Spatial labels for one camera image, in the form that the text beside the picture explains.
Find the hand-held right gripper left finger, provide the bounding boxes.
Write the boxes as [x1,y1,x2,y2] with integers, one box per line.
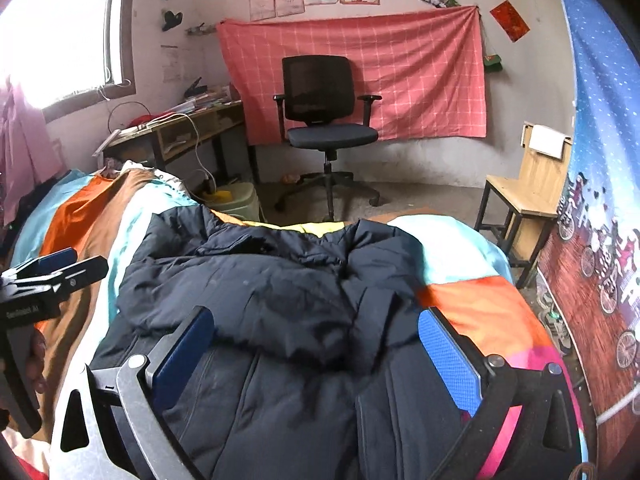
[50,307,216,480]

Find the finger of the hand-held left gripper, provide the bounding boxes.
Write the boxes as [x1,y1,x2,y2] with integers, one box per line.
[0,247,79,281]
[15,255,110,302]

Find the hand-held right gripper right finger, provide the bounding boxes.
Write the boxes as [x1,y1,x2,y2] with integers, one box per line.
[418,307,585,480]

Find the dark navy padded jacket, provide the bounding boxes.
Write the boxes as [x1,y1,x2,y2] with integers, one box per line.
[90,204,501,480]

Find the pink hanging clothes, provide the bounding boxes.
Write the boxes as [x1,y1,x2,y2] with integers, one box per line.
[0,75,66,226]

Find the person's left hand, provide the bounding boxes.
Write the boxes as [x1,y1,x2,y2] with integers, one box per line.
[26,329,49,396]

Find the dark cloth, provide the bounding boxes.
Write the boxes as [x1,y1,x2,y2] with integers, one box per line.
[0,170,71,253]

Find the colourful patchwork blanket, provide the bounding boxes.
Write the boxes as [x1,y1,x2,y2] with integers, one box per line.
[0,167,588,480]

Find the dark sneaker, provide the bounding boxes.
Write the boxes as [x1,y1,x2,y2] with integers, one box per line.
[539,280,575,356]

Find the wooden desk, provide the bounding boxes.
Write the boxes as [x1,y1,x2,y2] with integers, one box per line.
[102,100,261,186]

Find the red satin cloth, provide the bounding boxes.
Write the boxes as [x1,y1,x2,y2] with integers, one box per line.
[10,452,51,480]

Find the green plastic bin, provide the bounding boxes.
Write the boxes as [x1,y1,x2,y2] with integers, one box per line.
[202,183,263,223]

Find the wooden chair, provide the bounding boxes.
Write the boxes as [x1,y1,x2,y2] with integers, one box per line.
[474,121,573,288]

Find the stack of books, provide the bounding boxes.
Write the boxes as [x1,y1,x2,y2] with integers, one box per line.
[170,91,233,113]

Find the window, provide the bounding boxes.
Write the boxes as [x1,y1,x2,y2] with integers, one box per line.
[0,0,137,121]

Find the white paper sheet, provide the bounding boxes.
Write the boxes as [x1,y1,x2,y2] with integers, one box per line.
[529,126,567,157]

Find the blue printed curtain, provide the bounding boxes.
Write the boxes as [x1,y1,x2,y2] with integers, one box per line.
[535,0,640,461]

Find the black office chair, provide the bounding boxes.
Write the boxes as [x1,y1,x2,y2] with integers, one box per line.
[273,55,383,221]

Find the white plastic frame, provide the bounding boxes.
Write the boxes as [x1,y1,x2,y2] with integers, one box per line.
[91,129,122,167]

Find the thin wire loop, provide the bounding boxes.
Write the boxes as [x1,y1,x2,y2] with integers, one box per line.
[108,101,152,133]

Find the white cable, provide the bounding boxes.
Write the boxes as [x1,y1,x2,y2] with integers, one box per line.
[160,112,216,196]

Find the white wall notice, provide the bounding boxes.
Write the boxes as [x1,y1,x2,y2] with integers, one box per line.
[161,45,181,83]

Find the pink checked wall cloth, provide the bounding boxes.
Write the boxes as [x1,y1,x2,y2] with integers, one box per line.
[216,5,488,146]

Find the red wall paper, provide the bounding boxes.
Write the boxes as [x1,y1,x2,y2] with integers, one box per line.
[490,0,531,42]

